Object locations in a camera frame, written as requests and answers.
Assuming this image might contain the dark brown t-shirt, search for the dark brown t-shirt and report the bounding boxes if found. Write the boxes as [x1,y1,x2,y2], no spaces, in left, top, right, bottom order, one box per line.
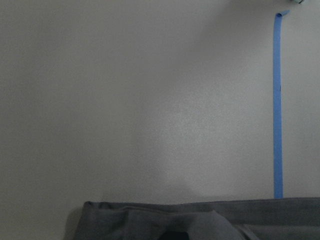
[74,197,320,240]

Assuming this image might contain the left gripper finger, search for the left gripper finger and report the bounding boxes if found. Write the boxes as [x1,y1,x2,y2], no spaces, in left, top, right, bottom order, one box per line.
[159,231,189,240]

